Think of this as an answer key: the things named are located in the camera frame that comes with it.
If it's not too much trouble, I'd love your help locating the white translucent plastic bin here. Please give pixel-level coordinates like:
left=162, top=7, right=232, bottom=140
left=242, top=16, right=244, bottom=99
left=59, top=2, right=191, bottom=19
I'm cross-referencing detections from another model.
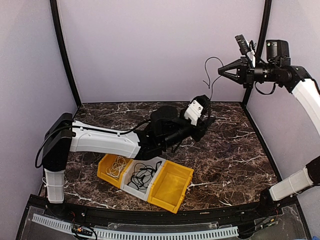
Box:
left=121, top=157, right=166, bottom=202

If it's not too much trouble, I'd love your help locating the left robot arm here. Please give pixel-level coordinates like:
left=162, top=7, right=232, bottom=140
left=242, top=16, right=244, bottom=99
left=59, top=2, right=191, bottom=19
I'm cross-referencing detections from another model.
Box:
left=35, top=105, right=216, bottom=218

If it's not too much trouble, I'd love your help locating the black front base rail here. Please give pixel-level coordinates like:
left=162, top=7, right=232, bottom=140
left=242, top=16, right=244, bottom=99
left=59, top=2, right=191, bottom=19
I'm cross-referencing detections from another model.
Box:
left=16, top=195, right=312, bottom=240

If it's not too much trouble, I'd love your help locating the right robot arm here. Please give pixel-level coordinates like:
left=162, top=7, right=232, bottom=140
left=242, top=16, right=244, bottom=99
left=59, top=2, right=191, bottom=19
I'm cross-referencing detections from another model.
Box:
left=217, top=35, right=320, bottom=217

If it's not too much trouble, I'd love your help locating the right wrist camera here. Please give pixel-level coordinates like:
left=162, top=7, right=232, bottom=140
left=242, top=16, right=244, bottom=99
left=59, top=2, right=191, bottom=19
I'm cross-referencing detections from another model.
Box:
left=234, top=34, right=256, bottom=68

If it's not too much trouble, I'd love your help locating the black frame post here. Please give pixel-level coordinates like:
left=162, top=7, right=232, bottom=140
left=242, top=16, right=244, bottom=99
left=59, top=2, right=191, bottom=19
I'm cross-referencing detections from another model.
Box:
left=49, top=0, right=82, bottom=108
left=242, top=0, right=272, bottom=107

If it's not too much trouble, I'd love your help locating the yellow plastic bin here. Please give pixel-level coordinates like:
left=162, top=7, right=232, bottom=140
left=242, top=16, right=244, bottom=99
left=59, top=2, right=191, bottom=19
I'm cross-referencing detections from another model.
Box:
left=147, top=160, right=194, bottom=214
left=97, top=154, right=133, bottom=189

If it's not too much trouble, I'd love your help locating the white cable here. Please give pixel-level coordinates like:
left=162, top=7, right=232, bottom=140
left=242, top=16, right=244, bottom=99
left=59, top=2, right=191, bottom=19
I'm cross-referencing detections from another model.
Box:
left=103, top=155, right=128, bottom=180

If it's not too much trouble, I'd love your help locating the right yellow plastic bin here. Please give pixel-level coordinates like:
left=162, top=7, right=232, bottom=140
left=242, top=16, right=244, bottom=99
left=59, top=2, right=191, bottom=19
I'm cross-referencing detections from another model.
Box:
left=147, top=160, right=194, bottom=214

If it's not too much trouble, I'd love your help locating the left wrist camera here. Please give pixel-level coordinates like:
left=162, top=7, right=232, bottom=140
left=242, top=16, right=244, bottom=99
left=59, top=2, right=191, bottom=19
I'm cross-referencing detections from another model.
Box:
left=179, top=94, right=215, bottom=128

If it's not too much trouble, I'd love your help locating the left black frame post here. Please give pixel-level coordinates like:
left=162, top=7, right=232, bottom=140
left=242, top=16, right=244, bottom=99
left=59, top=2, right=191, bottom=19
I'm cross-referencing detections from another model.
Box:
left=49, top=0, right=82, bottom=108

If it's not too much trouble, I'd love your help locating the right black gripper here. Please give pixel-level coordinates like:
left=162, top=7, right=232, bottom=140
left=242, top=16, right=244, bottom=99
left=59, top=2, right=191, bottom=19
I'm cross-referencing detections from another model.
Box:
left=219, top=56, right=280, bottom=88

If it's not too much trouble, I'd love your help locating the white slotted cable duct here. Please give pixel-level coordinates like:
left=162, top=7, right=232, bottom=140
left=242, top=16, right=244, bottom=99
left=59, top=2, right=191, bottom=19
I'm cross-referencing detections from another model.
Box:
left=31, top=214, right=239, bottom=240

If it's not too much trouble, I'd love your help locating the black cable tangle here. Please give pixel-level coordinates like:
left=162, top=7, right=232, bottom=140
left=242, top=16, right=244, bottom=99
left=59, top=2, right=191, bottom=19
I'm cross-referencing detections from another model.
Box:
left=127, top=161, right=162, bottom=191

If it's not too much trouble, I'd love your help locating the right black frame post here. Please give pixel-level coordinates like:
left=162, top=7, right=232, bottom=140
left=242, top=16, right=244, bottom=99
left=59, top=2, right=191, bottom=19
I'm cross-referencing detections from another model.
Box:
left=242, top=0, right=272, bottom=107

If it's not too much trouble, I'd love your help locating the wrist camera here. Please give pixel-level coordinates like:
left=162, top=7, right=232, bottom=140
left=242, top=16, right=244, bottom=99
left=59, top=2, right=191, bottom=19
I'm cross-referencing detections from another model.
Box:
left=179, top=94, right=215, bottom=128
left=234, top=34, right=256, bottom=68

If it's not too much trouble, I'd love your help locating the left yellow plastic bin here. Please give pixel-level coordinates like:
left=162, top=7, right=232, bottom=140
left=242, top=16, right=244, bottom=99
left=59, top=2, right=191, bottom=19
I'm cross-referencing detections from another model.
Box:
left=97, top=154, right=133, bottom=189

